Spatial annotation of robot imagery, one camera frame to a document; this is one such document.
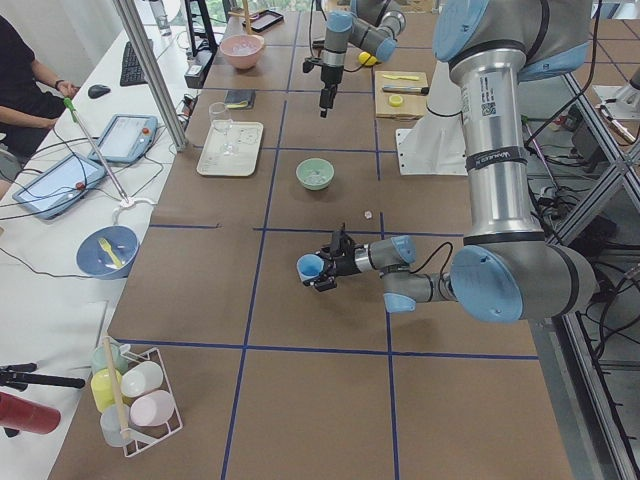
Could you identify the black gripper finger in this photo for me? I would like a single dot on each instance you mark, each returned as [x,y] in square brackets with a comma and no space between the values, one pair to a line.
[340,245]
[331,94]
[321,283]
[324,102]

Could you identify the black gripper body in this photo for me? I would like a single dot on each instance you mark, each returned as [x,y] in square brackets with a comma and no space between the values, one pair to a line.
[344,262]
[329,76]

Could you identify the light blue plastic cup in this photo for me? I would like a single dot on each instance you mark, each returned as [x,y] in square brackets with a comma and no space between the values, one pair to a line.
[309,266]

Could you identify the green bowl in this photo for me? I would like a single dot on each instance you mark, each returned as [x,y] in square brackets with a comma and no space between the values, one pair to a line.
[314,164]

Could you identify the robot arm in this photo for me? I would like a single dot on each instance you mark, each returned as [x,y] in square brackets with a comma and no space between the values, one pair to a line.
[505,271]
[371,26]

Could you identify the ice cubes in green bowl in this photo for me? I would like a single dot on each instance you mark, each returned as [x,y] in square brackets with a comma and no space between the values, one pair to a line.
[316,178]

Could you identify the pink bowl with ice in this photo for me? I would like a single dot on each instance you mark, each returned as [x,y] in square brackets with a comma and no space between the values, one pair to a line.
[242,51]

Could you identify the blue bowl with fork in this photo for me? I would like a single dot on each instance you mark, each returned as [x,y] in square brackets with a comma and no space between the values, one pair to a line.
[108,253]

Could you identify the yellow lemon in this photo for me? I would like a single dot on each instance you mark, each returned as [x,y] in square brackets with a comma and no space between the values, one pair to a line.
[367,60]

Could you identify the wooden cutting board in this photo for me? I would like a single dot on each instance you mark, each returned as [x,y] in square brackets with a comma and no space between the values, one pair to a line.
[414,106]

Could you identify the yellow plastic knife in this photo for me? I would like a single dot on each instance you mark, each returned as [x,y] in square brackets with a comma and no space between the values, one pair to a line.
[401,77]

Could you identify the lemon half slice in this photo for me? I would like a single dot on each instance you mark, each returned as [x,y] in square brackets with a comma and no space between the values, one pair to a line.
[395,100]

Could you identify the metal cylinder tool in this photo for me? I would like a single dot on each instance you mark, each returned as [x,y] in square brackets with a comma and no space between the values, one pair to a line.
[408,90]

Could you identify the grey folded cloth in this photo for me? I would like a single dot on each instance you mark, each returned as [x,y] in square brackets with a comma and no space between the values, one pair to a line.
[240,99]

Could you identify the wooden paper towel stand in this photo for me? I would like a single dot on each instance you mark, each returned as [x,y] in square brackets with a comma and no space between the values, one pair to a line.
[247,17]

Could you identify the cream bear tray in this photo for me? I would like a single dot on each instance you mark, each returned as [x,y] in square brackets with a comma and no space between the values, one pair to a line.
[246,136]

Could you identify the clear wine glass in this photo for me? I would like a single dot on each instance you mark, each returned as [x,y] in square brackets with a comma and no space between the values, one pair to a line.
[221,121]

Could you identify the black keyboard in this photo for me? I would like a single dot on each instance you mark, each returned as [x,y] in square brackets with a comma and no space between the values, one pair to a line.
[132,73]

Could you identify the teach pendant tablet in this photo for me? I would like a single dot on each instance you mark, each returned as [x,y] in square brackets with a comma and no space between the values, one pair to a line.
[60,187]
[127,138]

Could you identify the black computer mouse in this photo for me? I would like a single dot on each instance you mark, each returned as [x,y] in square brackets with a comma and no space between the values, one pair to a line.
[97,91]

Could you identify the seated operator person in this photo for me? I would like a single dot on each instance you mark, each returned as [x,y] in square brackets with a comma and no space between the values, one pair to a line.
[31,95]

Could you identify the red cylinder bottle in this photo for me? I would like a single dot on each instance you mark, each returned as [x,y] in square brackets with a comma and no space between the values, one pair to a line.
[23,415]

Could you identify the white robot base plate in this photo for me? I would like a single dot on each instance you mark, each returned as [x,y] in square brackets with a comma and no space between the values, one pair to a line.
[435,144]

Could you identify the aluminium frame post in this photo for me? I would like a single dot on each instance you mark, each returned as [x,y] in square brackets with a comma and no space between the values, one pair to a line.
[135,30]

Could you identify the white wire cup rack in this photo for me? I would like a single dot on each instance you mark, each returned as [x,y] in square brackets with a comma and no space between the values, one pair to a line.
[132,393]

